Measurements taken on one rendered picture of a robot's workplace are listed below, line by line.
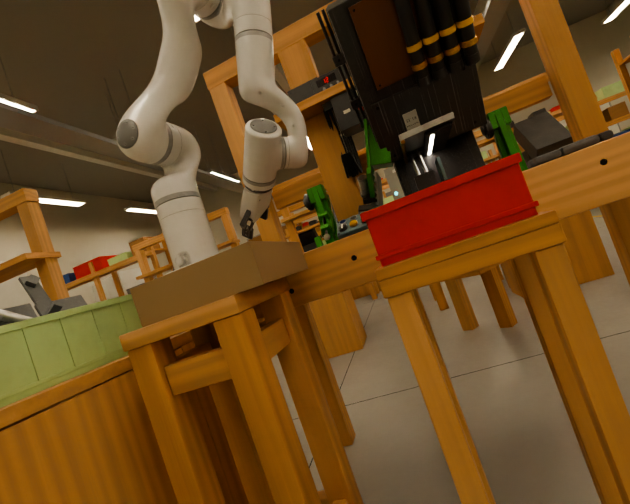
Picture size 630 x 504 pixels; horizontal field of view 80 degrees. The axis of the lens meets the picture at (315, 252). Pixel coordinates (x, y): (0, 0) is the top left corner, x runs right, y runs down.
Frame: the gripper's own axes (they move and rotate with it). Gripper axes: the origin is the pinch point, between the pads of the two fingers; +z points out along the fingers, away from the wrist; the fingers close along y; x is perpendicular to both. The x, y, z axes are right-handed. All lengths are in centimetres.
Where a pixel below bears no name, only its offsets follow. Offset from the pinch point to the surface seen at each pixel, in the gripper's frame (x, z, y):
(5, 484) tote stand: -15, 16, 73
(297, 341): 24.5, 14.3, 20.6
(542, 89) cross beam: 74, -25, -110
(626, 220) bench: 119, -2, -74
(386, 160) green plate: 27, -7, -45
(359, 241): 29.4, -1.4, -8.6
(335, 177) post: 7, 24, -69
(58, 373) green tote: -25, 20, 52
